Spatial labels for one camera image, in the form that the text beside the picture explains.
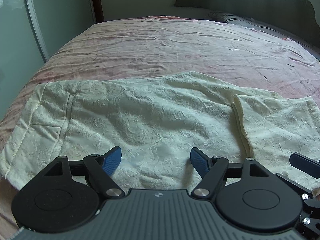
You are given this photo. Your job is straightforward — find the pale green wardrobe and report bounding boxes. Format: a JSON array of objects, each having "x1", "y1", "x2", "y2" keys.
[{"x1": 1, "y1": 0, "x2": 95, "y2": 117}]

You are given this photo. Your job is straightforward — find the pink bed sheet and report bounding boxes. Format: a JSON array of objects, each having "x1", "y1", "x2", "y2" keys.
[{"x1": 0, "y1": 15, "x2": 320, "y2": 235}]

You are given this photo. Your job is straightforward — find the dark curved headboard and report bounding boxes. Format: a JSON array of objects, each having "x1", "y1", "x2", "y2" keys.
[{"x1": 175, "y1": 0, "x2": 319, "y2": 31}]

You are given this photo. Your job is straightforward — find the grey patterned pillow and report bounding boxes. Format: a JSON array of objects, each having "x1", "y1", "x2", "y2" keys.
[{"x1": 208, "y1": 11, "x2": 319, "y2": 60}]

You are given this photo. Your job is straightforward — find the cream embroidered pants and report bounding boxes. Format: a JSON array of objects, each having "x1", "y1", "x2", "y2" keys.
[{"x1": 1, "y1": 72, "x2": 319, "y2": 194}]

